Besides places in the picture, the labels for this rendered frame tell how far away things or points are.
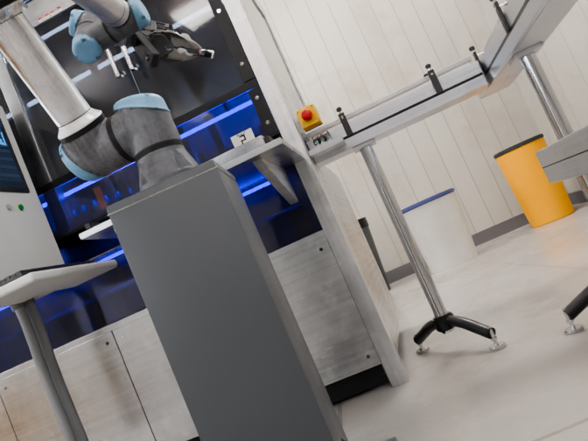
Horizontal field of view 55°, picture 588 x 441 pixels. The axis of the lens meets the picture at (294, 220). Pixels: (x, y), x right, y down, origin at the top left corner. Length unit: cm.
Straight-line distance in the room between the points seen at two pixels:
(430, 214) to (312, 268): 295
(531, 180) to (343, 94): 207
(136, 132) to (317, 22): 509
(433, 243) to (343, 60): 227
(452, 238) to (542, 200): 90
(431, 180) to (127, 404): 430
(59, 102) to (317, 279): 109
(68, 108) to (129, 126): 14
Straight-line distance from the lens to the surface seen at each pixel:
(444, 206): 493
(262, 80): 213
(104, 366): 236
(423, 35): 631
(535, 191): 535
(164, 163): 128
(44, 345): 224
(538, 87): 192
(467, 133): 610
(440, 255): 495
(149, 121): 132
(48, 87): 137
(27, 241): 221
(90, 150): 137
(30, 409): 257
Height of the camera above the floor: 51
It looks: 5 degrees up
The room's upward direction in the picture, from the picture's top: 24 degrees counter-clockwise
